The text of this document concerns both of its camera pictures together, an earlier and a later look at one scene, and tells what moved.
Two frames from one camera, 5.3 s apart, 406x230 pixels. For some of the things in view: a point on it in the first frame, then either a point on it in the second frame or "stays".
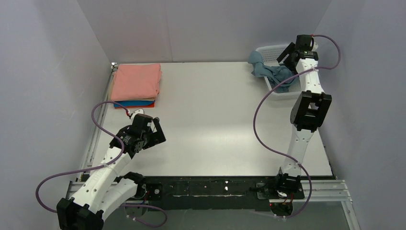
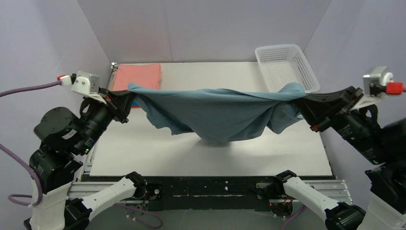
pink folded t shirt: x=132 y=81 stays
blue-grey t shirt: x=275 y=74 to x=218 y=116
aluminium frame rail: x=318 y=190 stays
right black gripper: x=288 y=55 to x=332 y=110
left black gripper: x=155 y=133 to x=116 y=106
